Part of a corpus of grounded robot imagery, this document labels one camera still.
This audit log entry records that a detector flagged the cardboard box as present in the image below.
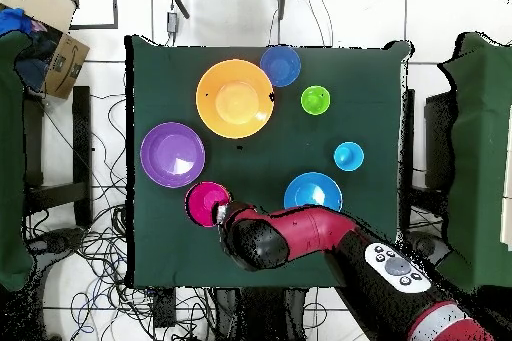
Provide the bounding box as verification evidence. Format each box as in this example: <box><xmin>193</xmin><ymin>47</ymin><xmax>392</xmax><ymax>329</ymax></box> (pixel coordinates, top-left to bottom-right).
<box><xmin>0</xmin><ymin>0</ymin><xmax>91</xmax><ymax>101</ymax></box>

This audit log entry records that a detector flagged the thin black frame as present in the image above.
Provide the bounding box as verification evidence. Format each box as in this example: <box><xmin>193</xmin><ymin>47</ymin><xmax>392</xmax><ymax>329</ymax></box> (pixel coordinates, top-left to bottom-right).
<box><xmin>59</xmin><ymin>0</ymin><xmax>120</xmax><ymax>31</ymax></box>

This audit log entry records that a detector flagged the large orange bowl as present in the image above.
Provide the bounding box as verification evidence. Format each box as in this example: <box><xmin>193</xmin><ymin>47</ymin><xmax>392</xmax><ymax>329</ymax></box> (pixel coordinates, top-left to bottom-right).
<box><xmin>195</xmin><ymin>58</ymin><xmax>276</xmax><ymax>140</ymax></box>

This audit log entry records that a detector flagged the blue cloth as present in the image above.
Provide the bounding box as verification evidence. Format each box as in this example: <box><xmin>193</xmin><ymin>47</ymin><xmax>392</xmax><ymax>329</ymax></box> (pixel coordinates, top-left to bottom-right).
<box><xmin>0</xmin><ymin>7</ymin><xmax>33</xmax><ymax>36</ymax></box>

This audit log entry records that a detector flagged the black floor box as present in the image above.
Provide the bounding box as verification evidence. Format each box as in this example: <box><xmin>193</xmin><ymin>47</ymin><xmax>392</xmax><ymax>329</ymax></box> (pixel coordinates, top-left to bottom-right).
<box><xmin>152</xmin><ymin>287</ymin><xmax>177</xmax><ymax>328</ymax></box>

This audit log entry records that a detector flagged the black stool frame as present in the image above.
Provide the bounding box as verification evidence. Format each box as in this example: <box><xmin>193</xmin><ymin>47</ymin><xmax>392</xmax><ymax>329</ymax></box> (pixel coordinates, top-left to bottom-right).
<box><xmin>23</xmin><ymin>85</ymin><xmax>94</xmax><ymax>228</ymax></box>

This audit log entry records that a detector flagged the dark green tablecloth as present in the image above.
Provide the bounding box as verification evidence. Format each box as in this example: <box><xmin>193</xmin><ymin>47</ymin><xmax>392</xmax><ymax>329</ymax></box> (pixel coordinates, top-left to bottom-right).
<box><xmin>124</xmin><ymin>34</ymin><xmax>413</xmax><ymax>290</ymax></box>

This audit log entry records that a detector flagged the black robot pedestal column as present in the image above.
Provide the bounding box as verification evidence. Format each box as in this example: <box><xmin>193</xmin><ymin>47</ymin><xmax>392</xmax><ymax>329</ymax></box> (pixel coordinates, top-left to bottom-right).
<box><xmin>213</xmin><ymin>287</ymin><xmax>309</xmax><ymax>341</ymax></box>

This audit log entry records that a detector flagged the light blue cup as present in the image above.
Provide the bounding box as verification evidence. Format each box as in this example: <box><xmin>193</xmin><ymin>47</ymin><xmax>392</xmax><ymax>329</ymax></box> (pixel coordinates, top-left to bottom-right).
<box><xmin>333</xmin><ymin>141</ymin><xmax>365</xmax><ymax>173</ymax></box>

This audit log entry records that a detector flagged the light green cup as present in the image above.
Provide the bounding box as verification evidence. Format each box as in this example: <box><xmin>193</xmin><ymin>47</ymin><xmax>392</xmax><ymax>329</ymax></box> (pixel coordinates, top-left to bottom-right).
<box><xmin>300</xmin><ymin>85</ymin><xmax>332</xmax><ymax>116</ymax></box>

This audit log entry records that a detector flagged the pink-red small bowl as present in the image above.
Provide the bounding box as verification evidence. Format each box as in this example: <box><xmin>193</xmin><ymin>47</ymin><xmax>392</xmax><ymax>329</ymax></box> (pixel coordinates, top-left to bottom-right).
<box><xmin>184</xmin><ymin>181</ymin><xmax>233</xmax><ymax>229</ymax></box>

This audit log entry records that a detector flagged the dark blue small bowl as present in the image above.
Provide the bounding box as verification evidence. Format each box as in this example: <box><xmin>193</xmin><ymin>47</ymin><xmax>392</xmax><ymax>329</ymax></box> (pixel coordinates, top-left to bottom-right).
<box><xmin>259</xmin><ymin>45</ymin><xmax>302</xmax><ymax>89</ymax></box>

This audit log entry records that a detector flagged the black pedestal base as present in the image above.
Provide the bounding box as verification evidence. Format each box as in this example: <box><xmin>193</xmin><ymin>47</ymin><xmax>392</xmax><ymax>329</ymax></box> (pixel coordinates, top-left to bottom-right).
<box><xmin>403</xmin><ymin>230</ymin><xmax>453</xmax><ymax>267</ymax></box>
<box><xmin>25</xmin><ymin>226</ymin><xmax>87</xmax><ymax>256</ymax></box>

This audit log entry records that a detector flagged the green cloth covered table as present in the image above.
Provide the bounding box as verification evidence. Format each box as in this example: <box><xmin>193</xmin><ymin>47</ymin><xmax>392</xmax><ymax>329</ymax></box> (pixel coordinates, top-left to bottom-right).
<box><xmin>437</xmin><ymin>31</ymin><xmax>512</xmax><ymax>294</ymax></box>
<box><xmin>0</xmin><ymin>30</ymin><xmax>35</xmax><ymax>292</ymax></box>

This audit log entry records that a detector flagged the light blue bowl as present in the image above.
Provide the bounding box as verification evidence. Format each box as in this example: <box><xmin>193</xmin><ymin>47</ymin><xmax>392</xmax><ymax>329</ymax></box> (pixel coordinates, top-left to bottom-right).
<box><xmin>283</xmin><ymin>171</ymin><xmax>344</xmax><ymax>213</ymax></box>

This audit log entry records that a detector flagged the purple bowl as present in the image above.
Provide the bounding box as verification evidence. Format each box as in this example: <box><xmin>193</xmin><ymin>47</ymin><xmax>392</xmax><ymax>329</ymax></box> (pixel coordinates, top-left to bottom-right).
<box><xmin>139</xmin><ymin>121</ymin><xmax>206</xmax><ymax>189</ymax></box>

